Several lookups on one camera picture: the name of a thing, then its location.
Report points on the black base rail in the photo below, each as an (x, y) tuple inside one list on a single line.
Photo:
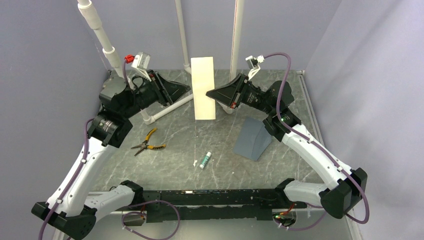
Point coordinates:
[(260, 204)]

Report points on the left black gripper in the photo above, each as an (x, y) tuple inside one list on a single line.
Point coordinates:
[(167, 92)]

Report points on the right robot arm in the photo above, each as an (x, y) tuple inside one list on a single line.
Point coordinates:
[(342, 192)]

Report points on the green white glue stick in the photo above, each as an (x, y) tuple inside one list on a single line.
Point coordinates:
[(205, 160)]

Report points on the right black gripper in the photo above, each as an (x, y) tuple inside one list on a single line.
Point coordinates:
[(226, 94)]

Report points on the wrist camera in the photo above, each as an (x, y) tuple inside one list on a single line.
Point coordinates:
[(254, 65), (140, 64)]

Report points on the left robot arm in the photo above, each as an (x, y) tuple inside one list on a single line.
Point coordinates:
[(70, 209)]

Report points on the white PVC pipe frame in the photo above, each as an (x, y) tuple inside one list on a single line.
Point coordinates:
[(90, 14)]

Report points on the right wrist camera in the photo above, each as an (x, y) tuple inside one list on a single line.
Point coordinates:
[(254, 65)]

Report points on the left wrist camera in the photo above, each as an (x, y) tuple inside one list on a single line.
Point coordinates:
[(140, 64)]

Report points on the cream paper letter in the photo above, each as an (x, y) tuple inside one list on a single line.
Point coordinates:
[(202, 79)]

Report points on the white pipe with red stripe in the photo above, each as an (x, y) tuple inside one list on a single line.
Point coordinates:
[(236, 37)]

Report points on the grey-blue envelope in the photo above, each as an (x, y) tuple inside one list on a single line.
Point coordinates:
[(252, 140)]

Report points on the yellow handled pliers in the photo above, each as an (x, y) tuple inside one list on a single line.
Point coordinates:
[(145, 144)]

